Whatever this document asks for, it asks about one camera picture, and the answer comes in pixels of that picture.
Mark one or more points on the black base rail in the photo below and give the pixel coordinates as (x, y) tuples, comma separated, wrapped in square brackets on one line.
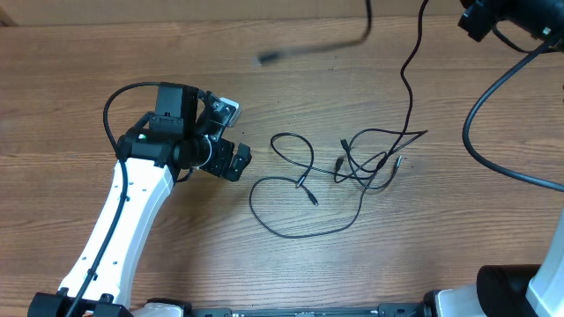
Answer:
[(382, 310)]

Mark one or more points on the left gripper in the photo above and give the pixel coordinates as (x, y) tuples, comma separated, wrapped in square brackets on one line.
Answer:
[(219, 165)]

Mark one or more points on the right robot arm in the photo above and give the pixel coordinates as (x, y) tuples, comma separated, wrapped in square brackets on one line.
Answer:
[(508, 290)]

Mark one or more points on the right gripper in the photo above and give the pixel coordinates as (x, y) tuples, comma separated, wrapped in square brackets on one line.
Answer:
[(478, 17)]

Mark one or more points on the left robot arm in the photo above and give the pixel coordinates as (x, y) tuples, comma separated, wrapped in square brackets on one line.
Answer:
[(182, 133)]

